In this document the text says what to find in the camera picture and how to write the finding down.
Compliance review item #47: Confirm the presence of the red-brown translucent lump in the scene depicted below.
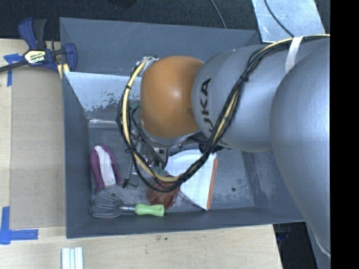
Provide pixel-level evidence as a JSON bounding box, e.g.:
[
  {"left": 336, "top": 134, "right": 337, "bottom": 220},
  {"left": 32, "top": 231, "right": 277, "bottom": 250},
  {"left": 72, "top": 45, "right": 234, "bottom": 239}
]
[{"left": 146, "top": 174, "right": 181, "bottom": 209}]

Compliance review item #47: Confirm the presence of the white box with orange side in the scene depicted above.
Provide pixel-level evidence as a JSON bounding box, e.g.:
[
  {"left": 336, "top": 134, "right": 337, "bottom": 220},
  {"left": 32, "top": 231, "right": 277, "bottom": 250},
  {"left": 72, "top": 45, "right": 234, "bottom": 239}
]
[{"left": 163, "top": 149, "right": 219, "bottom": 211}]

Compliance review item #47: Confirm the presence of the pale wood board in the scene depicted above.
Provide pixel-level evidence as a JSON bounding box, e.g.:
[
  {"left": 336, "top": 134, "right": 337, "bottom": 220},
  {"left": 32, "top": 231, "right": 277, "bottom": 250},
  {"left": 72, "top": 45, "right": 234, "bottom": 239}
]
[{"left": 9, "top": 39, "right": 67, "bottom": 230}]

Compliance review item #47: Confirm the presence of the grey metal bin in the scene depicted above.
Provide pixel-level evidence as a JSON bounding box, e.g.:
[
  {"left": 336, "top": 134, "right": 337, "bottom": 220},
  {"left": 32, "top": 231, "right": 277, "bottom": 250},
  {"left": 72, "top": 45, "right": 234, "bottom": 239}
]
[{"left": 58, "top": 17, "right": 307, "bottom": 239}]

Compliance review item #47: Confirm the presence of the green-handled garden fork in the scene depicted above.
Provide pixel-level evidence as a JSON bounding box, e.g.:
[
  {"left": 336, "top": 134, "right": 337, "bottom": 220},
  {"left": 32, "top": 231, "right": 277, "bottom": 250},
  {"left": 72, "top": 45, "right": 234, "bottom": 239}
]
[{"left": 89, "top": 193, "right": 166, "bottom": 219}]

